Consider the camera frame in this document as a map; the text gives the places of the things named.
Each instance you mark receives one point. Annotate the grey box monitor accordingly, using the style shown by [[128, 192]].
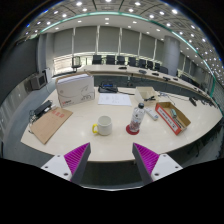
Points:
[[38, 81]]

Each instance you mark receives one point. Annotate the brown paper envelope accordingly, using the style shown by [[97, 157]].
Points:
[[50, 125]]

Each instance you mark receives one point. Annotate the long curved conference desk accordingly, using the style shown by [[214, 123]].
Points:
[[110, 69]]

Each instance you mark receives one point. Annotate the small open beige cardboard box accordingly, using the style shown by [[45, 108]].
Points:
[[145, 92]]

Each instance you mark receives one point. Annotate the clear plastic water bottle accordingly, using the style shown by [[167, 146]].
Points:
[[136, 120]]

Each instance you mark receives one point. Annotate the group of ceiling lights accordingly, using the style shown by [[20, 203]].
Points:
[[107, 7]]

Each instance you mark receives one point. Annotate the row of black office chairs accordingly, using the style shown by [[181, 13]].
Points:
[[120, 60]]

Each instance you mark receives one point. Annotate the black power strip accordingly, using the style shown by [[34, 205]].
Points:
[[41, 108]]

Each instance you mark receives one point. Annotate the small green block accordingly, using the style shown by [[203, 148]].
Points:
[[174, 113]]

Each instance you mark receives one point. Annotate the white paper sheet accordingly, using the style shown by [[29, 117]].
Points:
[[114, 99]]

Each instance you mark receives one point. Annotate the shallow red-sided cardboard box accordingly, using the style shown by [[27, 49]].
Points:
[[166, 118]]

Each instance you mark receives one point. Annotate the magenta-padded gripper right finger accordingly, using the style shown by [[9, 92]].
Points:
[[166, 165]]

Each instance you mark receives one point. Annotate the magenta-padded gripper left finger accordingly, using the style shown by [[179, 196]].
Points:
[[56, 165]]

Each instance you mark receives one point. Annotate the dark long tools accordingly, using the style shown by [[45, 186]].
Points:
[[179, 122]]

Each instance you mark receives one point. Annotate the white printed cardboard box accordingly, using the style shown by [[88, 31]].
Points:
[[75, 91]]

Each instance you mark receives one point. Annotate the flat round red coaster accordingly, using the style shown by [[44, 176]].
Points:
[[128, 130]]

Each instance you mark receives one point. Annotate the black desk phone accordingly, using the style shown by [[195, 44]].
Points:
[[107, 88]]

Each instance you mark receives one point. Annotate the white remote control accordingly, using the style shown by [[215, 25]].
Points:
[[152, 114]]

